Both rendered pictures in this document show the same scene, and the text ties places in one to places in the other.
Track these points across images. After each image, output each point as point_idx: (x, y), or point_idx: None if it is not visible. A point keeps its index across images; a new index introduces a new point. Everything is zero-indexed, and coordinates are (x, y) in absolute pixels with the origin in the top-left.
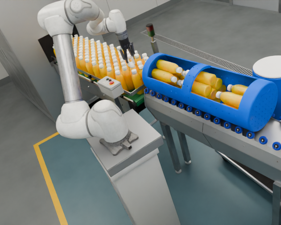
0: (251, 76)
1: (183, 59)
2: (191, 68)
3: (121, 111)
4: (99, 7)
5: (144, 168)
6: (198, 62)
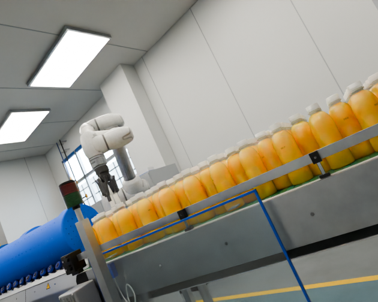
0: None
1: (40, 226)
2: (39, 225)
3: (102, 201)
4: (81, 133)
5: None
6: (27, 233)
